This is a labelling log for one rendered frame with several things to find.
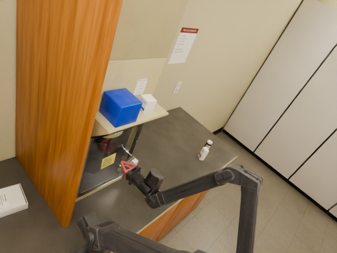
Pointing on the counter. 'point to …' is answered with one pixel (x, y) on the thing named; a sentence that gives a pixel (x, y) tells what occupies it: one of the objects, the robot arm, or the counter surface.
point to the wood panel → (60, 91)
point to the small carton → (147, 103)
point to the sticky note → (108, 160)
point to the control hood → (106, 127)
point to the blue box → (120, 107)
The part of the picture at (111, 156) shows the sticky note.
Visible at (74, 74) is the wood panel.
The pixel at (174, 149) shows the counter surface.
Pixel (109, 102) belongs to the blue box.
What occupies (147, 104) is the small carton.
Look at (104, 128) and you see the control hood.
